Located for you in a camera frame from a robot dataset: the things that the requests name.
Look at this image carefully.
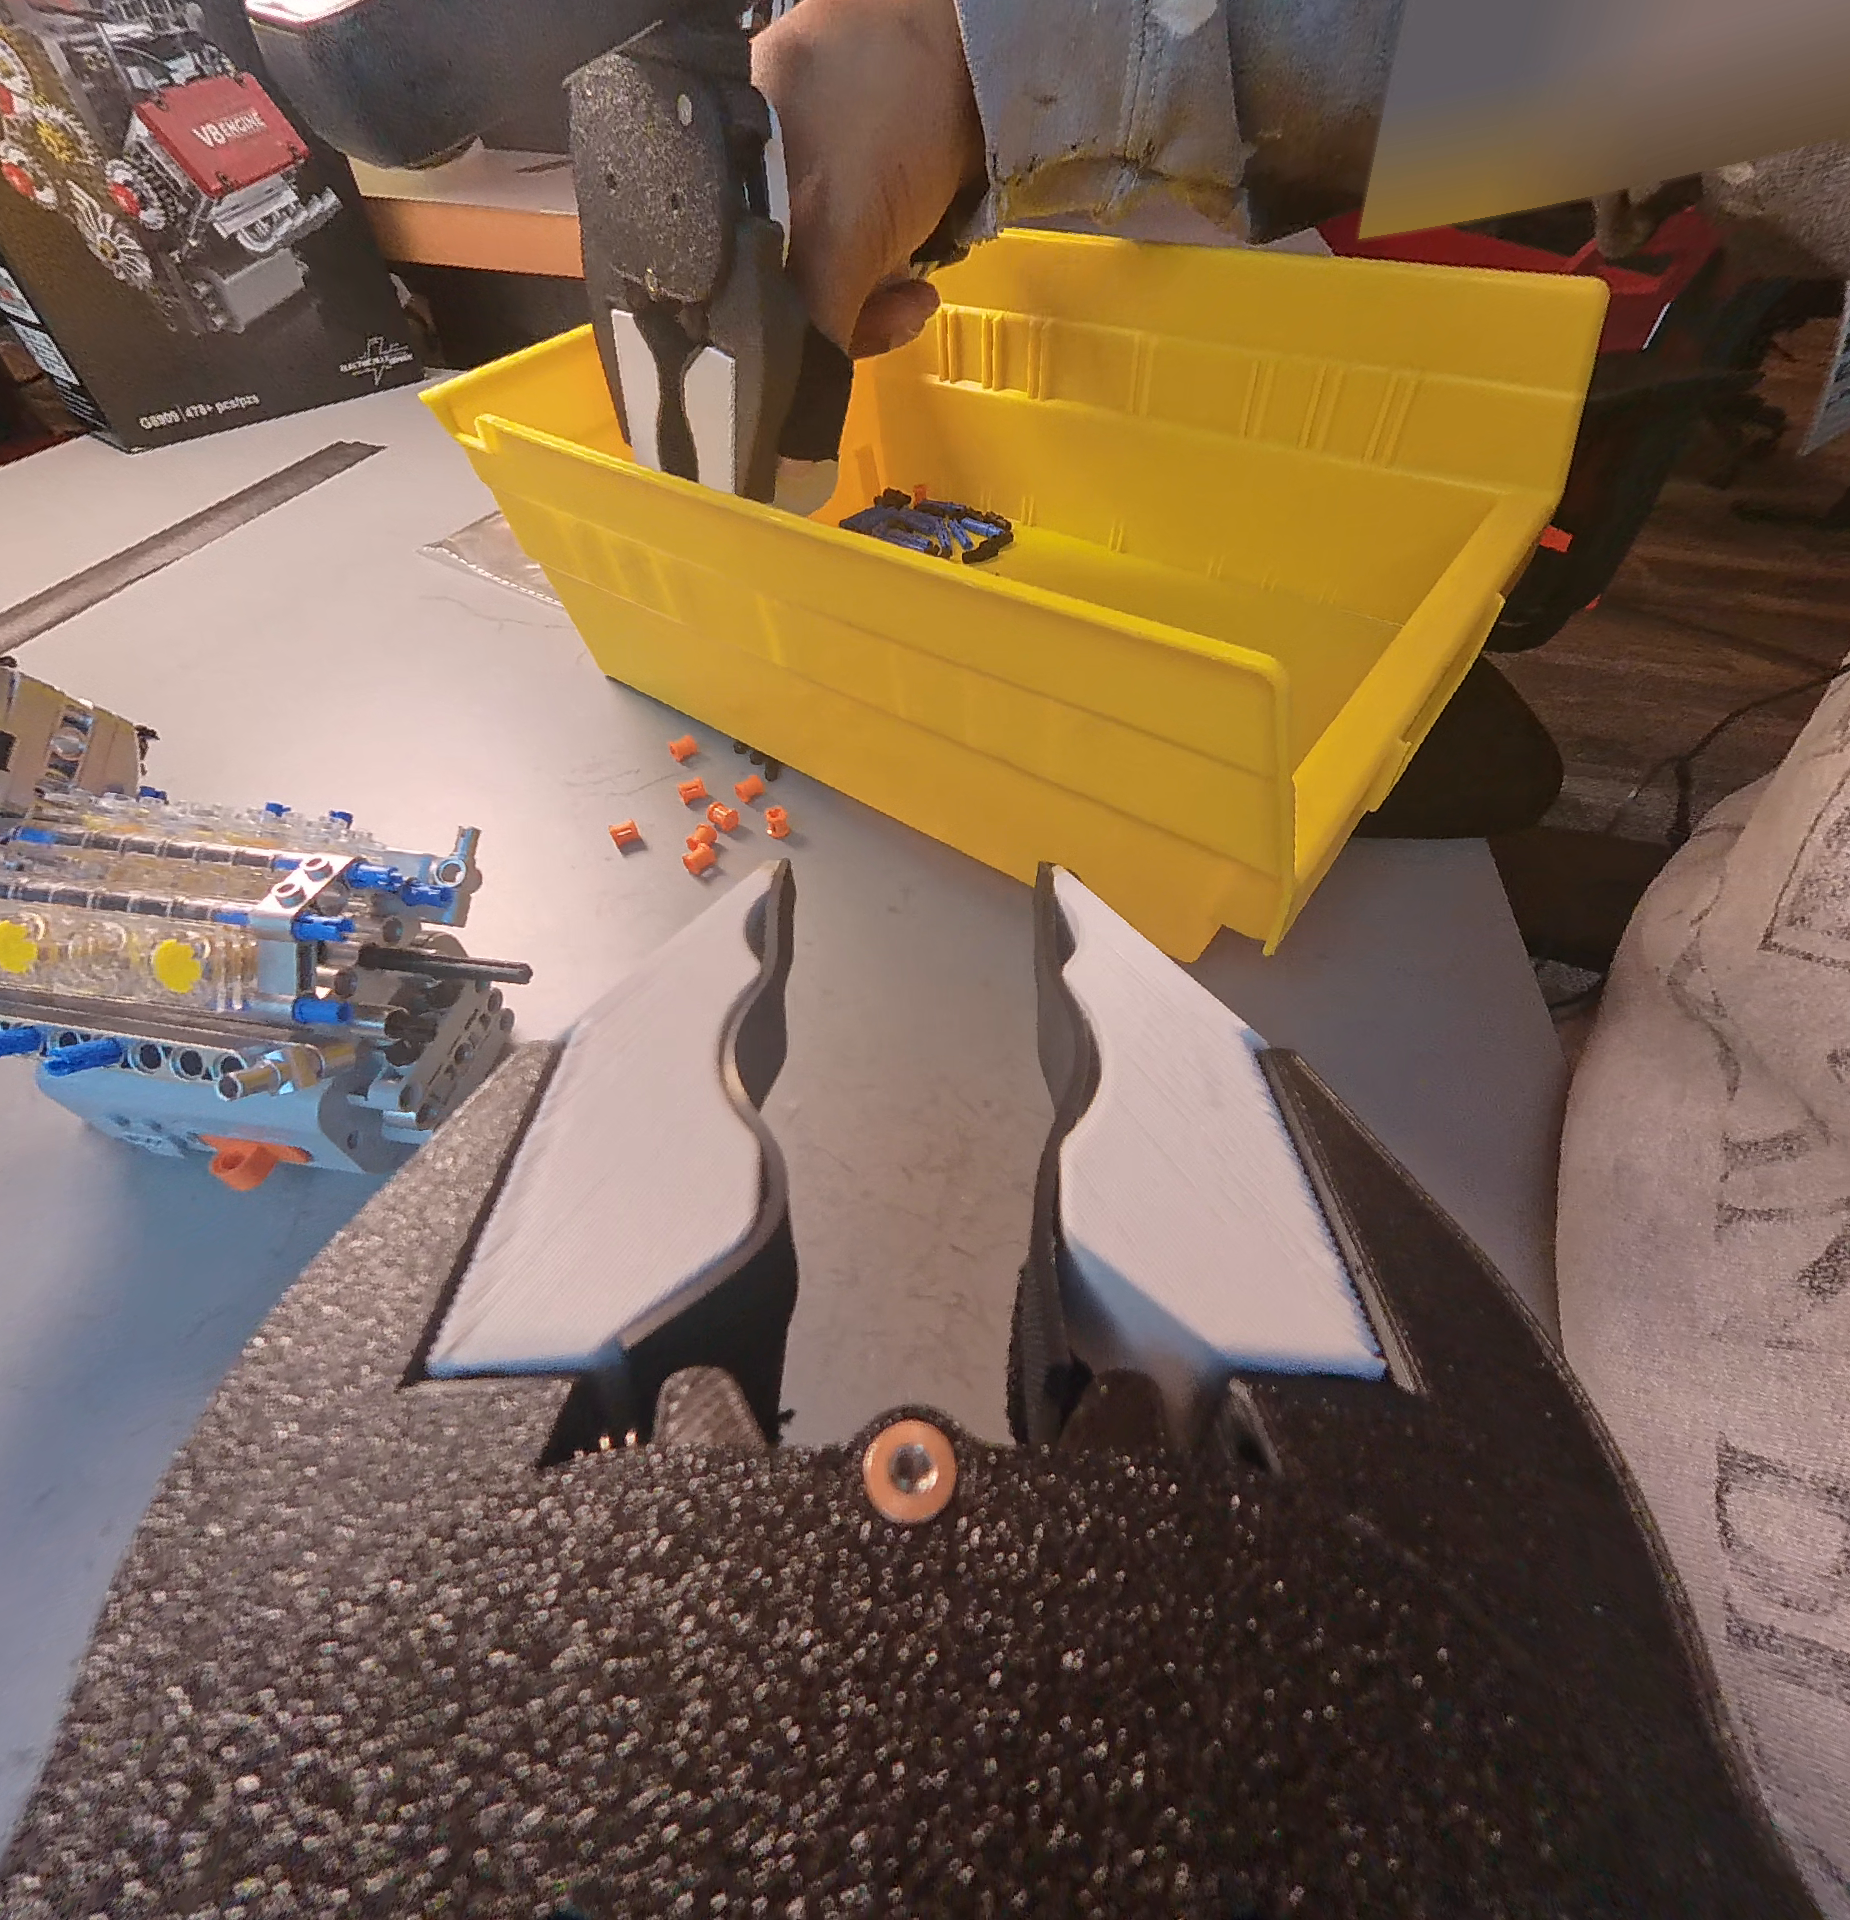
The person's grey printed clothing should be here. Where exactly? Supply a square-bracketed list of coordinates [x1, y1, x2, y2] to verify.
[1557, 603, 1850, 1920]

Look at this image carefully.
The person's right hand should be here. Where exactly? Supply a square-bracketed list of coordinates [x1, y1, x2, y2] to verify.
[752, 0, 992, 362]

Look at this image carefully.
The toy brick engine model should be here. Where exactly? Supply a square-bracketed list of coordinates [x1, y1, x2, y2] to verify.
[0, 668, 534, 1192]

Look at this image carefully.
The grey desk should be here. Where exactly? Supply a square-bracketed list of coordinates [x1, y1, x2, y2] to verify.
[0, 383, 1573, 1891]

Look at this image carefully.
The clear plastic bag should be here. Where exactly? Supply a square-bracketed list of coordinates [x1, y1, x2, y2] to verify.
[432, 511, 575, 620]

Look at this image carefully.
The yellow plastic bin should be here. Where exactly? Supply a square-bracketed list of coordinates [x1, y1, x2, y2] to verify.
[422, 233, 1613, 960]

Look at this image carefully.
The scatter of blue black pins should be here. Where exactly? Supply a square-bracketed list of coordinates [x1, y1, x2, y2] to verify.
[836, 492, 1017, 568]

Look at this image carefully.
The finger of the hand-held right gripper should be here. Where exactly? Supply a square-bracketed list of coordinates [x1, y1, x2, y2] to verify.
[715, 210, 812, 503]
[617, 301, 715, 488]

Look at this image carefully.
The black toy set box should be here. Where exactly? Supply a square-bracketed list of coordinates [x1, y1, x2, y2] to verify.
[0, 0, 432, 453]

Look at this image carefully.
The cluster of orange bushes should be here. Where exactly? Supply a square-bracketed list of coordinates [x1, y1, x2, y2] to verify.
[607, 729, 800, 882]

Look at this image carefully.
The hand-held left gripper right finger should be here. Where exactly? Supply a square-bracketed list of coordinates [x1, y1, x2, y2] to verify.
[1017, 872, 1400, 1448]

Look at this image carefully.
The wooden side table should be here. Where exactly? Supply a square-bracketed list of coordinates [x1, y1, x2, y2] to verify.
[356, 153, 601, 288]

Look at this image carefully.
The red cloth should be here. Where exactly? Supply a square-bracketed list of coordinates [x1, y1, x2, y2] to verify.
[1319, 196, 1768, 333]

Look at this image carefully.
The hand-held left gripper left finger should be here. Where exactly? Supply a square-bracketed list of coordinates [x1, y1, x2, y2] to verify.
[415, 862, 795, 1444]

